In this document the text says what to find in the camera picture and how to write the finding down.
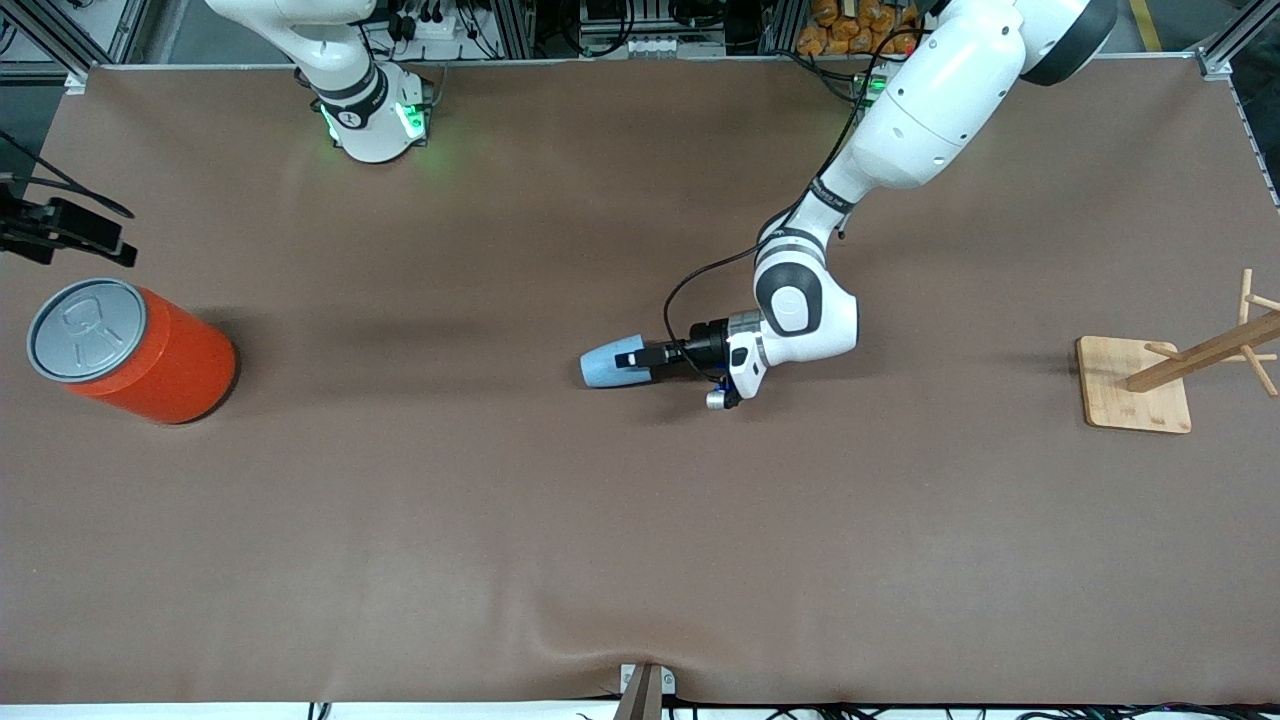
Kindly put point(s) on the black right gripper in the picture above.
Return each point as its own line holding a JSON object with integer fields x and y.
{"x": 40, "y": 230}

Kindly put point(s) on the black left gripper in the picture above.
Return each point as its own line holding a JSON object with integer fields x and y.
{"x": 704, "y": 345}

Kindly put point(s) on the light blue plastic cup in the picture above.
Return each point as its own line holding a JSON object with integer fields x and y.
{"x": 610, "y": 365}

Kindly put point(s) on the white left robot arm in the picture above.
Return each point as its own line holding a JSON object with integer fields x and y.
{"x": 930, "y": 110}

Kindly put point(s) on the orange can with silver lid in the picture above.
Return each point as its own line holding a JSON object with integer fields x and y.
{"x": 150, "y": 360}

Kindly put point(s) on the brown table cover mat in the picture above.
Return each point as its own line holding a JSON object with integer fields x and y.
{"x": 640, "y": 520}

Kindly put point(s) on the white power strip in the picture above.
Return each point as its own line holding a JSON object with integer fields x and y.
{"x": 650, "y": 45}

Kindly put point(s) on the metal table edge clamp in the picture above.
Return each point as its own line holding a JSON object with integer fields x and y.
{"x": 645, "y": 690}

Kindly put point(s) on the bag of orange snacks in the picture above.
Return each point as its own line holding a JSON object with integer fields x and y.
{"x": 850, "y": 30}

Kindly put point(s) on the power strip with black plugs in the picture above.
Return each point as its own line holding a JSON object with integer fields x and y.
{"x": 440, "y": 25}

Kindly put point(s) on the wooden mug tree stand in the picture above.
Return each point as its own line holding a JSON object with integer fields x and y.
{"x": 1110, "y": 390}

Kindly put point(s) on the aluminium frame post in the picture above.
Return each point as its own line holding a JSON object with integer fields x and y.
{"x": 1225, "y": 50}
{"x": 120, "y": 25}

